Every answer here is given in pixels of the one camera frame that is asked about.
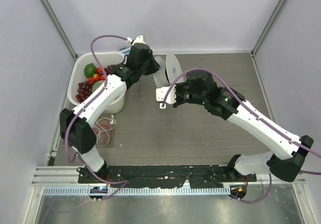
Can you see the white cable spool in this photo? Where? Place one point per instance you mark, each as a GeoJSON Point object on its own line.
{"type": "Point", "coordinates": [169, 70]}

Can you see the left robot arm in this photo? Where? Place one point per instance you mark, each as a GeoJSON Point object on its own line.
{"type": "Point", "coordinates": [76, 125]}

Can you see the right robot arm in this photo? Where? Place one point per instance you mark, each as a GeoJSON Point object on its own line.
{"type": "Point", "coordinates": [287, 151]}

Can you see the clear plastic tray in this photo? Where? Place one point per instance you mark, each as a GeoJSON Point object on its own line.
{"type": "Point", "coordinates": [103, 129]}

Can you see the dark grape bunch upper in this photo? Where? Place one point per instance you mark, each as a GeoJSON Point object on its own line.
{"type": "Point", "coordinates": [109, 68]}

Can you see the dark grape bunch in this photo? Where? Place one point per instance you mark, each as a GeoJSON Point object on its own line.
{"type": "Point", "coordinates": [84, 91]}
{"type": "Point", "coordinates": [109, 68]}

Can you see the blue white box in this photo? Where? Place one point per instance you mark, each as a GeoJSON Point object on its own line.
{"type": "Point", "coordinates": [125, 50]}

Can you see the green melon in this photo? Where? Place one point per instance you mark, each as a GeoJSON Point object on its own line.
{"type": "Point", "coordinates": [97, 85]}

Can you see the small peach fruits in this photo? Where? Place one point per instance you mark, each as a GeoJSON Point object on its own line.
{"type": "Point", "coordinates": [98, 76]}

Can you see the white plastic basket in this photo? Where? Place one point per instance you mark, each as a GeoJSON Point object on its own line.
{"type": "Point", "coordinates": [77, 76]}

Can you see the dark grape bunch lower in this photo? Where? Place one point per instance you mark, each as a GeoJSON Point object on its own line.
{"type": "Point", "coordinates": [84, 91]}

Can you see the green lime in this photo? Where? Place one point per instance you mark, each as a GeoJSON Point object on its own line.
{"type": "Point", "coordinates": [89, 70]}

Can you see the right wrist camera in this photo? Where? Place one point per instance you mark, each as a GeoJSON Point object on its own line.
{"type": "Point", "coordinates": [165, 96]}

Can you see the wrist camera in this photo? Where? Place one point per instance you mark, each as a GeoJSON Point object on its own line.
{"type": "Point", "coordinates": [165, 96]}
{"type": "Point", "coordinates": [138, 39]}

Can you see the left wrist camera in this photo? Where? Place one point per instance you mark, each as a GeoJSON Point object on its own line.
{"type": "Point", "coordinates": [138, 39]}

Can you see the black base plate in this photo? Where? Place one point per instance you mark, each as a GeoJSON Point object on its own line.
{"type": "Point", "coordinates": [172, 176]}

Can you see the white slotted cable duct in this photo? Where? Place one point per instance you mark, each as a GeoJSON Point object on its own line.
{"type": "Point", "coordinates": [97, 191]}

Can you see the aluminium rail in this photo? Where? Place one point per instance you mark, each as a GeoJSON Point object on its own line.
{"type": "Point", "coordinates": [68, 175]}

